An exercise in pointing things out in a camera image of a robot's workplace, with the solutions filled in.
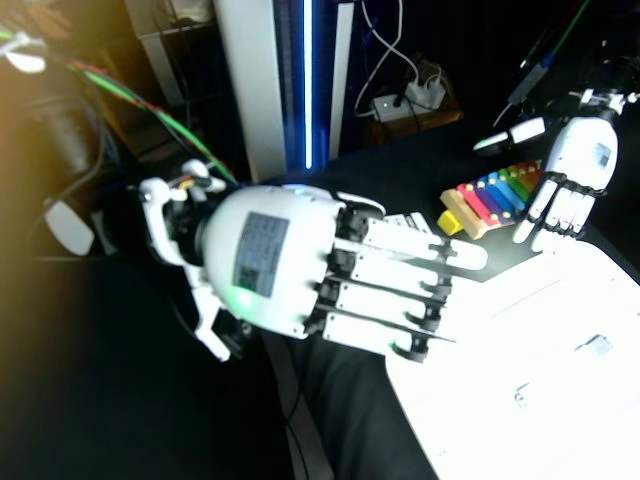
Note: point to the brown wooden board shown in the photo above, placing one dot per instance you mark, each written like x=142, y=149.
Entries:
x=435, y=121

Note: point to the floor power strip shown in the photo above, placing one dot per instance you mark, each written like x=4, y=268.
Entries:
x=420, y=95

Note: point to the white column with blue light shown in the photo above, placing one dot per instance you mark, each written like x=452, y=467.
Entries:
x=250, y=75

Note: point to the white metal shelf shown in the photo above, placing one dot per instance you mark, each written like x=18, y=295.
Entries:
x=160, y=60

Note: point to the rainbow wooden xylophone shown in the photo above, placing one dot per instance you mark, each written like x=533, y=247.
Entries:
x=490, y=200

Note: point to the white table board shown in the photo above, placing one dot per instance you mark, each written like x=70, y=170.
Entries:
x=500, y=380

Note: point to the black table cloth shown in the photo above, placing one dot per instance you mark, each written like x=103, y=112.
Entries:
x=400, y=165

